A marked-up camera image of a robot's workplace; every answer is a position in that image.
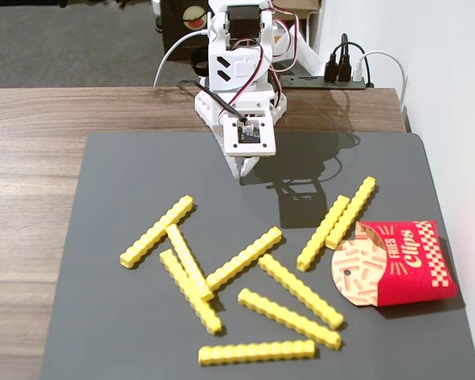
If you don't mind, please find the black strap roll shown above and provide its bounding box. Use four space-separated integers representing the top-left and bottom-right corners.
190 48 210 77

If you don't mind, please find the black plug with cable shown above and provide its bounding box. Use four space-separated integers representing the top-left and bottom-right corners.
336 39 367 82
322 32 352 82

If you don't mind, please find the red fries clips box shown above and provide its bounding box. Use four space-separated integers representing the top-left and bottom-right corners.
330 218 459 310

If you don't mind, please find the white usb cable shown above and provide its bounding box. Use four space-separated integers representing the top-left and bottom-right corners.
153 30 211 87

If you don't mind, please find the dark brown box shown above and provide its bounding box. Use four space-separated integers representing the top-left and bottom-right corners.
160 0 212 62

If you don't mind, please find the white plug with cable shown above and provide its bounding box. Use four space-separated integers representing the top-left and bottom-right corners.
353 50 408 115

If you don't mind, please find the tan cardboard box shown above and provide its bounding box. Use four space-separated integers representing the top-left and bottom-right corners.
272 0 322 12

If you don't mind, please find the dark grey mat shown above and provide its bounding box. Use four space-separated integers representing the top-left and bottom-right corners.
39 131 475 380

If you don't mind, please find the wrist camera board white mount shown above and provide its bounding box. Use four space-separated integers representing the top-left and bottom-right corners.
222 114 277 157

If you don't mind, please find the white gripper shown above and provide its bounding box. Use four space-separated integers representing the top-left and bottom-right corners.
193 87 289 181

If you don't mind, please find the black camera cable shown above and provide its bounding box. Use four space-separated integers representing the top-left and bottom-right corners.
177 80 249 123

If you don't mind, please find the yellow crinkle toy fry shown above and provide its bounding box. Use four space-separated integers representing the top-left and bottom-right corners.
204 226 283 293
197 339 317 367
325 176 377 250
257 253 345 330
159 249 223 335
119 195 194 269
295 194 351 272
165 224 215 302
237 287 343 351

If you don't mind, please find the black power strip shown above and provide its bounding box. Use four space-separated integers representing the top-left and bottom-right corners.
280 74 376 91

